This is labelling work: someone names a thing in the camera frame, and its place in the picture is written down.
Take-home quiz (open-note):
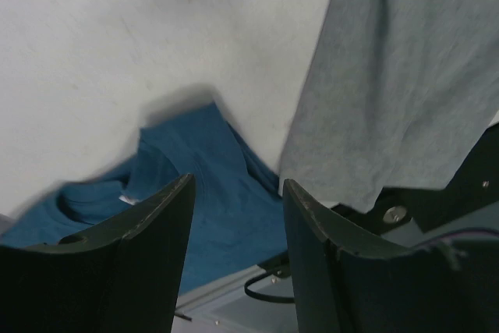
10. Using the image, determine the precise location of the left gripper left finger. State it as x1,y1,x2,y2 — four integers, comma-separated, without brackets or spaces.
1,174,196,332

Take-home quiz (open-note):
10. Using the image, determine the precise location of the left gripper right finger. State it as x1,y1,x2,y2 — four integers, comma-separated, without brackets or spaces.
283,180,498,332

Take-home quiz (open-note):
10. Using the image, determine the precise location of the grey t shirt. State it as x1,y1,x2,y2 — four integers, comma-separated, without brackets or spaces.
279,0,498,213

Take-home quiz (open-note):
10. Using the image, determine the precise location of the folded dark blue t shirt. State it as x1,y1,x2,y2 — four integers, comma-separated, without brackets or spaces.
1,104,287,293

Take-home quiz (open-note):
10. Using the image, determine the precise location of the aluminium front rail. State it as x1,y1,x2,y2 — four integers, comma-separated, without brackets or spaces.
175,257,298,332

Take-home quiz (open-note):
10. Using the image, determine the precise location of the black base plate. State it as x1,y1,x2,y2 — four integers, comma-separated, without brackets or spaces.
331,126,498,247

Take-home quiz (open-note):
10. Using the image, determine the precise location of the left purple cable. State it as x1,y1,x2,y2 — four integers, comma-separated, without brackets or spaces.
412,227,499,248

